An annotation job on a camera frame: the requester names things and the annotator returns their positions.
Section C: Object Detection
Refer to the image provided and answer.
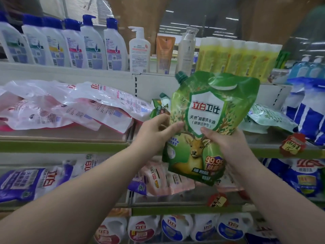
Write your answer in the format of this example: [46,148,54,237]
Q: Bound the person's right hand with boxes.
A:
[200,126,254,174]

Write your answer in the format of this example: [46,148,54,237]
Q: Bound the person's left hand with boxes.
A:
[131,113,185,160]

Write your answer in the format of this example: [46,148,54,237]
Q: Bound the green deer-print detergent pouch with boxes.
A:
[162,70,261,187]

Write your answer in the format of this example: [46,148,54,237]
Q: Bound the person's right forearm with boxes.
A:
[229,158,325,244]

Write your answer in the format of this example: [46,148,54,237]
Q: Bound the person's left forearm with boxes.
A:
[0,144,151,244]

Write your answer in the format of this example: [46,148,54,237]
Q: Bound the green spouted pouch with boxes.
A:
[149,93,171,119]

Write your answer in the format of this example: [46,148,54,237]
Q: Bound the pile of pink detergent pouches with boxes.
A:
[127,160,196,197]

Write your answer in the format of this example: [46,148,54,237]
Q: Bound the pale green pouch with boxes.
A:
[238,103,298,134]

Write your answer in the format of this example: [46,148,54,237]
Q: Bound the red price tag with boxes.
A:
[279,133,307,158]
[207,192,229,208]

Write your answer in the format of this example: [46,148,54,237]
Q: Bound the orange tube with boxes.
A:
[156,35,176,75]

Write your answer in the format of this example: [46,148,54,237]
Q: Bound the translucent pump bottle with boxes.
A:
[176,26,199,76]

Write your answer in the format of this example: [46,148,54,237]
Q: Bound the row of yellow bottles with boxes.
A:
[196,37,283,84]

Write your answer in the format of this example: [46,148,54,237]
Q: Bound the green-edged shelf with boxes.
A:
[0,124,325,159]
[0,190,325,218]

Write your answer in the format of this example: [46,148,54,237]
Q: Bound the white pump bottle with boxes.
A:
[128,26,151,74]

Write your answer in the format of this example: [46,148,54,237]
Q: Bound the white detergent pouch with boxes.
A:
[63,153,110,179]

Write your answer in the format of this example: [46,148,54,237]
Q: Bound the white jug blue label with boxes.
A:
[161,214,194,242]
[216,212,254,241]
[190,213,220,242]

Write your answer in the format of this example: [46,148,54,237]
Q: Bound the blue detergent pouches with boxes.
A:
[262,158,325,198]

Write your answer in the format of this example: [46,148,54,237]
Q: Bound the pile of white pink pouches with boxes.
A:
[0,80,154,134]

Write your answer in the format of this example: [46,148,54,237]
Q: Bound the pile of blue white pouches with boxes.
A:
[281,77,325,146]

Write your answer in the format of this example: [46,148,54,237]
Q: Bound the green slim tubes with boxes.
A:
[275,50,290,69]

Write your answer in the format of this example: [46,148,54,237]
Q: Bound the white jug red label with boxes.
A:
[127,215,161,243]
[93,216,128,244]

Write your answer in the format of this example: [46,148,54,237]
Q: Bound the blue pump bottle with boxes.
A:
[308,56,325,79]
[289,54,312,79]

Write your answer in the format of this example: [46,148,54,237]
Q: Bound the row of white blue-capped bottles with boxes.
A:
[0,11,129,72]

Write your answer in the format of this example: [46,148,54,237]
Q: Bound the purple detergent pouch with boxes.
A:
[0,164,74,204]

